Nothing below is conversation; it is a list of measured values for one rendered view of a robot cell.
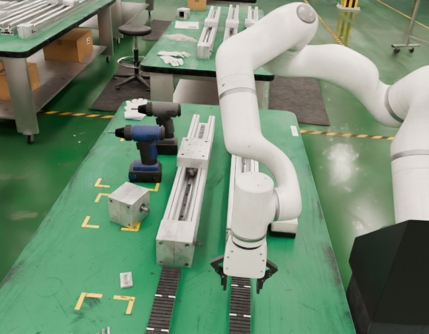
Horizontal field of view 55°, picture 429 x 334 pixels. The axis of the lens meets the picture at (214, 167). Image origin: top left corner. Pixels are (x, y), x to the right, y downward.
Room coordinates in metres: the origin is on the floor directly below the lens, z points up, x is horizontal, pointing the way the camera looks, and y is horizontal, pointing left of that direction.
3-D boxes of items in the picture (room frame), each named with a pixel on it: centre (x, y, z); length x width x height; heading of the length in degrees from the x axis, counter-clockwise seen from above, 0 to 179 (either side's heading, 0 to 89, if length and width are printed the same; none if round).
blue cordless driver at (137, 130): (1.32, 0.28, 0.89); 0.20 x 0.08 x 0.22; 96
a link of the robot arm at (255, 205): (0.76, -0.09, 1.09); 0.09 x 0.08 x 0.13; 104
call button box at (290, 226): (1.06, -0.22, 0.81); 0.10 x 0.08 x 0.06; 88
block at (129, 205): (1.08, 0.25, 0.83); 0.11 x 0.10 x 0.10; 67
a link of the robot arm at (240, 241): (0.76, -0.09, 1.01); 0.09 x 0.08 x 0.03; 88
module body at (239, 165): (1.35, -0.11, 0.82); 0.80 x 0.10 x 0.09; 178
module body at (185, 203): (1.36, 0.08, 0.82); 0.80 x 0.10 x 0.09; 178
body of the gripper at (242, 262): (0.76, -0.09, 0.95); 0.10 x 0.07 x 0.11; 88
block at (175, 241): (0.91, 0.08, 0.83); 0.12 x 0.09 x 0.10; 88
